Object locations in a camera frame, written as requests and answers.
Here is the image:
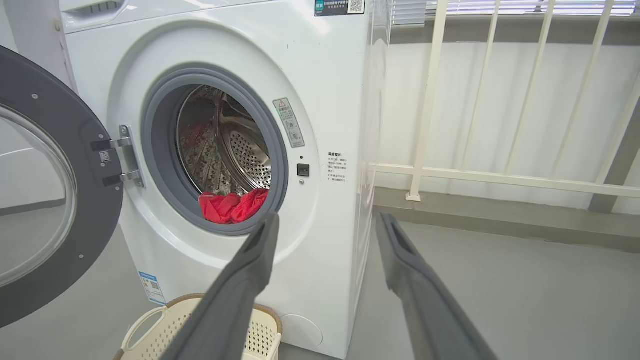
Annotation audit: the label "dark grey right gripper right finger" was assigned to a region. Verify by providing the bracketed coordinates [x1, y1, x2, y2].
[375, 212, 501, 360]

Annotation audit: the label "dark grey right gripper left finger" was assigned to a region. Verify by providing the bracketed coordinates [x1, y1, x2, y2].
[159, 212, 281, 360]

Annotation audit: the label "red and white jersey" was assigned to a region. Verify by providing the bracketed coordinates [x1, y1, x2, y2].
[198, 188, 270, 225]

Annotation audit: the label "round black glass washer door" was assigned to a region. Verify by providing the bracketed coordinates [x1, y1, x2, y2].
[0, 45, 126, 329]

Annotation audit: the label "cream perforated basket brown rim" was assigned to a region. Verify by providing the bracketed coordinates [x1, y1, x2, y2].
[113, 293, 284, 360]

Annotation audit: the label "white Chinese notice sticker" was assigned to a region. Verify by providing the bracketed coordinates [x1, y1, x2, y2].
[327, 151, 348, 184]

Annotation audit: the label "metal washer door hinge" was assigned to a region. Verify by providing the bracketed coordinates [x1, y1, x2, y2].
[90, 124, 146, 189]

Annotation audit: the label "white front-load washing machine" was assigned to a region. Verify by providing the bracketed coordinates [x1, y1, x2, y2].
[59, 0, 394, 360]

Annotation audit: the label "blue energy label sticker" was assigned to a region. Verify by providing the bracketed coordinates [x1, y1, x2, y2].
[138, 271, 167, 306]

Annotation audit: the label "grey warning sticker by drum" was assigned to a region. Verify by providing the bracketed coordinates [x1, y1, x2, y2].
[272, 97, 306, 149]

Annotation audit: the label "white metal railing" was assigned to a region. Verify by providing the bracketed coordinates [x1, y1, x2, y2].
[369, 0, 640, 203]

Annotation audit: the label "white window blinds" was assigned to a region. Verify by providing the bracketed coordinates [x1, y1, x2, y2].
[392, 0, 640, 27]

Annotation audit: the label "dark QR code sticker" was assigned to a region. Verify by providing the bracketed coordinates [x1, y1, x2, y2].
[314, 0, 366, 17]

